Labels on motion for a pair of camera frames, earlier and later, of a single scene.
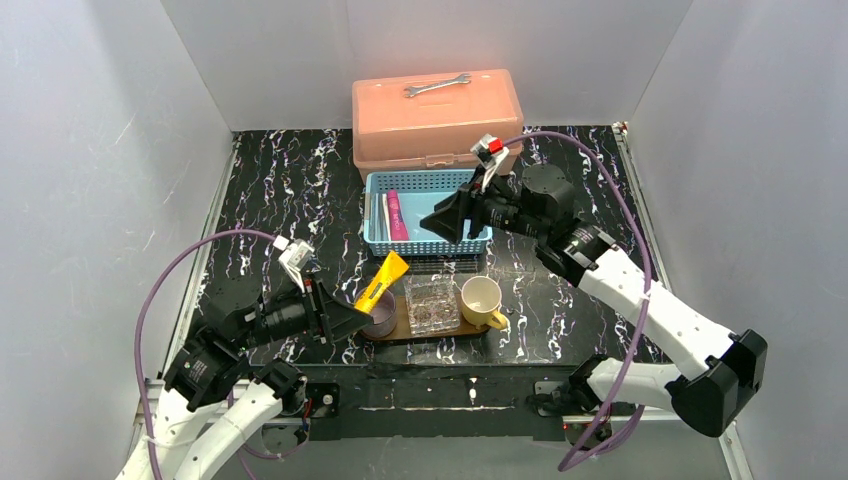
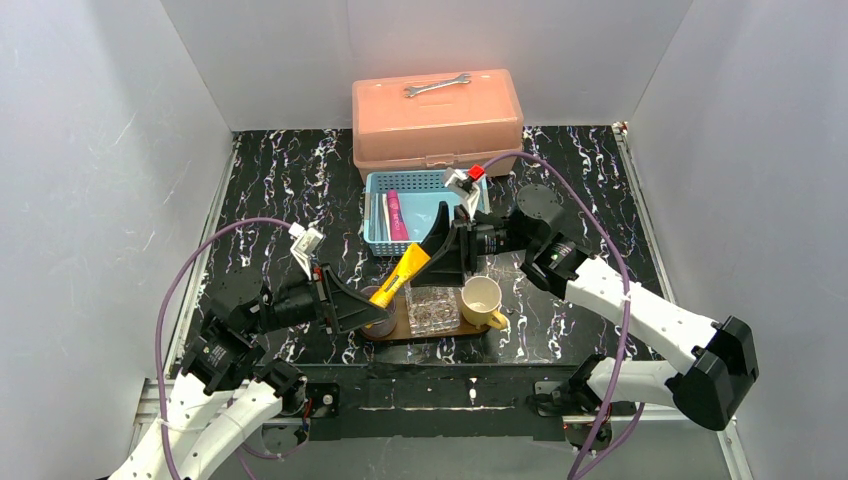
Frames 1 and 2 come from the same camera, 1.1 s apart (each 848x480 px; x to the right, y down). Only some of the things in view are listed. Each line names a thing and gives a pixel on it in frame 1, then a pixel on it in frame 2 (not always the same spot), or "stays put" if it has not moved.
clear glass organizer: x=432 y=304 stays put
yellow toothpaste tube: x=393 y=266 -> x=413 y=259
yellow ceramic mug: x=480 y=299 stays put
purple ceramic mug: x=384 y=316 -> x=369 y=291
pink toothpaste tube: x=399 y=231 stays put
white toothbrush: x=387 y=217 stays put
